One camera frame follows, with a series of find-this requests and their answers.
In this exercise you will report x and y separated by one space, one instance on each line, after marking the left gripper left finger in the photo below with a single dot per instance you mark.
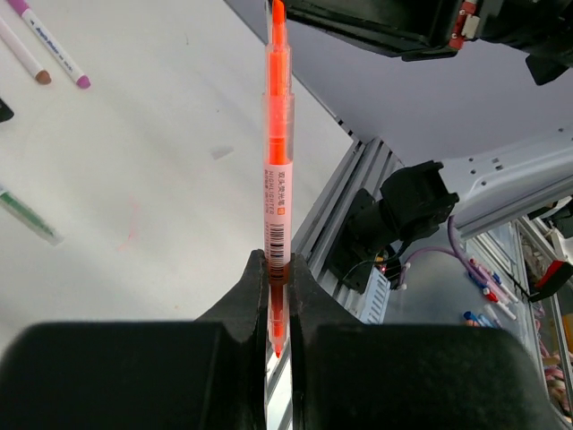
208 373

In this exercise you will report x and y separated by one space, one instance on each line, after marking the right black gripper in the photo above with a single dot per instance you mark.
420 30

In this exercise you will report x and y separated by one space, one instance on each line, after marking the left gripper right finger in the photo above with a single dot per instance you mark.
350 375

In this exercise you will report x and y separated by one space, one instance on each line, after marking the orange thin pen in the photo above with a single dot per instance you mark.
278 163

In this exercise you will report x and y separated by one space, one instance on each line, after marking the green white pen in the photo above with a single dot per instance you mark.
28 217

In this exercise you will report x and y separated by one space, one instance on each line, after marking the brown capped white pen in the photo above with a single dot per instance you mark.
32 66

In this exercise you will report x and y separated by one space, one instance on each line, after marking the purple white pen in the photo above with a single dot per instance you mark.
49 41

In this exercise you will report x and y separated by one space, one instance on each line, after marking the black orange highlighter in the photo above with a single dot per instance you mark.
6 113

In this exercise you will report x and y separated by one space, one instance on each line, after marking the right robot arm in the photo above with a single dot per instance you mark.
482 190

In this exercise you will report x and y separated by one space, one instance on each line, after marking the clear pen cap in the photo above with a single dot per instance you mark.
221 152

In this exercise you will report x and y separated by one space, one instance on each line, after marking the spare markers pile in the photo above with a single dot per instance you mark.
499 298

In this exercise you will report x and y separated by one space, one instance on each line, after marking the white cable duct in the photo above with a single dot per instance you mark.
376 298

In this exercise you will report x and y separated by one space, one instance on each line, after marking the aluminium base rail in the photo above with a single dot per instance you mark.
364 166

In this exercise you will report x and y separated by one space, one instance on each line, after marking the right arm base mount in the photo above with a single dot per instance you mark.
414 202

